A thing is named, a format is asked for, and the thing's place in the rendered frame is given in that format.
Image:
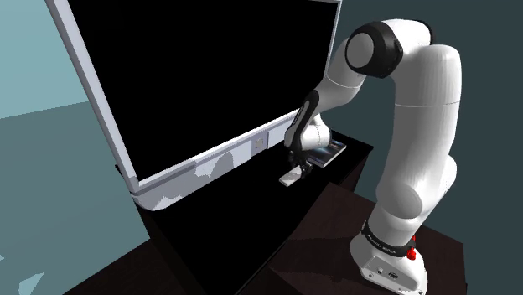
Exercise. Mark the dark robot stand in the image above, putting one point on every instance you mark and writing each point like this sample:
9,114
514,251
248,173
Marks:
327,245

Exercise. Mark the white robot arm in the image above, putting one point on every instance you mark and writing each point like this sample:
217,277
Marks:
425,135

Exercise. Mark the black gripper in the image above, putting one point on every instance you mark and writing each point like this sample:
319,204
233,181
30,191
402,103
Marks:
297,158

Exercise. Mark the black tv cabinet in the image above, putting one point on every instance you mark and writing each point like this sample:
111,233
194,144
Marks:
228,212

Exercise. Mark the large white-framed television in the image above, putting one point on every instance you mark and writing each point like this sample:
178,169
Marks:
196,81

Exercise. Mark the dark glossy book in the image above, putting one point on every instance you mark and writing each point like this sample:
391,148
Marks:
327,154

